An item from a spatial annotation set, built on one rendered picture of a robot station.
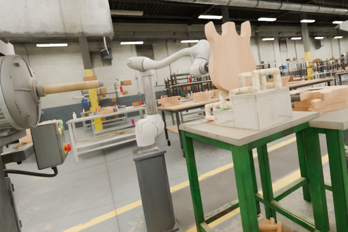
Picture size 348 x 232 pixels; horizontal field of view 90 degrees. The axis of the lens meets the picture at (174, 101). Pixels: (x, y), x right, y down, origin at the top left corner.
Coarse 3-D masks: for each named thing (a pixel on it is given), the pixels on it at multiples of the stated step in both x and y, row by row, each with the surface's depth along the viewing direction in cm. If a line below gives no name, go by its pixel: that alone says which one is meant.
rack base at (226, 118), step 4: (216, 112) 105; (220, 112) 102; (224, 112) 99; (228, 112) 96; (232, 112) 94; (216, 116) 105; (220, 116) 102; (224, 116) 99; (228, 116) 96; (232, 116) 94; (216, 120) 106; (220, 120) 103; (224, 120) 100; (228, 120) 97; (232, 120) 95; (216, 124) 107; (220, 124) 104; (224, 124) 100; (228, 124) 98; (232, 124) 95
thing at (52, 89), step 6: (54, 84) 64; (60, 84) 65; (66, 84) 65; (72, 84) 66; (78, 84) 67; (84, 84) 67; (90, 84) 68; (96, 84) 69; (48, 90) 63; (54, 90) 63; (60, 90) 64; (66, 90) 65; (72, 90) 66; (78, 90) 68
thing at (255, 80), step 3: (252, 75) 83; (255, 75) 82; (252, 78) 83; (255, 78) 82; (258, 78) 83; (252, 81) 84; (255, 81) 82; (258, 81) 82; (252, 84) 84; (255, 84) 83; (258, 84) 82; (258, 87) 82; (258, 90) 83; (255, 93) 83
